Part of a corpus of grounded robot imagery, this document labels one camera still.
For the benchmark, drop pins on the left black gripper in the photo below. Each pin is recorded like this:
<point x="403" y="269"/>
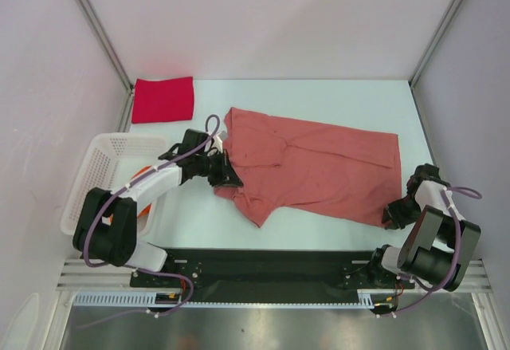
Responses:
<point x="226" y="176"/>

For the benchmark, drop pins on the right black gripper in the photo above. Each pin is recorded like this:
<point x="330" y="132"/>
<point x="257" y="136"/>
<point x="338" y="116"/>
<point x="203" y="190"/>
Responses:
<point x="398" y="221"/>

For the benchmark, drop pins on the salmon pink t shirt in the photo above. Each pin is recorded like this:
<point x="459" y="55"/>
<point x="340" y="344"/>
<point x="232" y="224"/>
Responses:
<point x="325" y="169"/>

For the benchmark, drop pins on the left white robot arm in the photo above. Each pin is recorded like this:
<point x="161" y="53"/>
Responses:
<point x="107" y="228"/>

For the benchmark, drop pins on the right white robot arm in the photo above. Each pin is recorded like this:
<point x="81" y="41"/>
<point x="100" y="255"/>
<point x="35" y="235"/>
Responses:
<point x="441" y="243"/>

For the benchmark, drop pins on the folded red t shirt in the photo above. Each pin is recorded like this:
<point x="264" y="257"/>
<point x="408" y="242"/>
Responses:
<point x="163" y="101"/>

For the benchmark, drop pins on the orange t shirt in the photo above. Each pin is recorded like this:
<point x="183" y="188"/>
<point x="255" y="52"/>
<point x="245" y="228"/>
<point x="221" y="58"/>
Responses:
<point x="141" y="192"/>

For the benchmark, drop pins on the white plastic basket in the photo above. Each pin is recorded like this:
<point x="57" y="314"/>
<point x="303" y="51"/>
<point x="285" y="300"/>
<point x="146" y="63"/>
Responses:
<point x="110" y="161"/>

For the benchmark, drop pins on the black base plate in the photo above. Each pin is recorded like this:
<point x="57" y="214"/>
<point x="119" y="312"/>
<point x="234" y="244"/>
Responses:
<point x="293" y="277"/>

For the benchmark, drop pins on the left aluminium frame post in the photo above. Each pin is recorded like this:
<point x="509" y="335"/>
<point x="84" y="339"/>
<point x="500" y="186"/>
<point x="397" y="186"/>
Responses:
<point x="99" y="32"/>

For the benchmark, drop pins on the aluminium frame post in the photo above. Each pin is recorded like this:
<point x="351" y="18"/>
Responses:
<point x="99" y="32"/>
<point x="441" y="30"/>

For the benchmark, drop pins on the right aluminium frame post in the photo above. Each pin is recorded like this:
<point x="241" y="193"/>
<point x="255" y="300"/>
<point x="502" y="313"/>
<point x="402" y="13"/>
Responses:
<point x="441" y="30"/>

